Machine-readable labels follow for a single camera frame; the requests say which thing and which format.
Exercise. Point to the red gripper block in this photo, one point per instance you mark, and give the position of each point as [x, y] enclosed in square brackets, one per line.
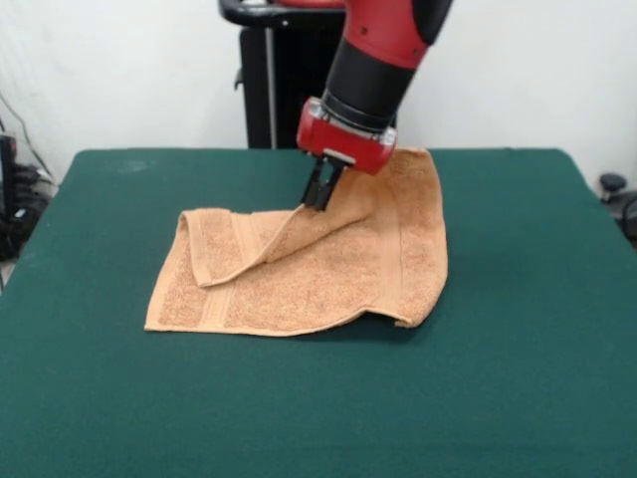
[343, 142]

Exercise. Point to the tan terry towel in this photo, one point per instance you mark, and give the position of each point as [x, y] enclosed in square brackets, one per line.
[318, 279]

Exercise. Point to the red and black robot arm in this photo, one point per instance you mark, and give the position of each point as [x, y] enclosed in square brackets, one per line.
[378, 55]

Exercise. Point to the dark green table cloth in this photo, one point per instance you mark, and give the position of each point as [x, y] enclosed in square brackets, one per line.
[99, 348]

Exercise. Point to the black office chair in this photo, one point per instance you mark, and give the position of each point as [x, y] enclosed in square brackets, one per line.
[619, 199]

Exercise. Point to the black electronics box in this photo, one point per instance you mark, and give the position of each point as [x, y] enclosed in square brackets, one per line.
[15, 209]

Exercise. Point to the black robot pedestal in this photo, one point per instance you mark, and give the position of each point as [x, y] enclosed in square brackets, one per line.
[259, 99]

